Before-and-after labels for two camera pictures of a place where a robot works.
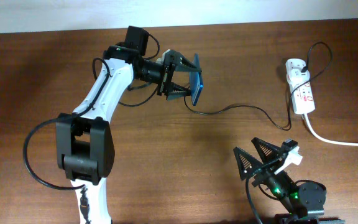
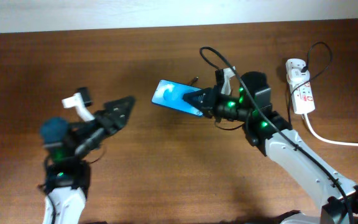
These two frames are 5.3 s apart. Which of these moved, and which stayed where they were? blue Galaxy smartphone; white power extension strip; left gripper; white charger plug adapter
Moved: left gripper; blue Galaxy smartphone
Stayed: white charger plug adapter; white power extension strip
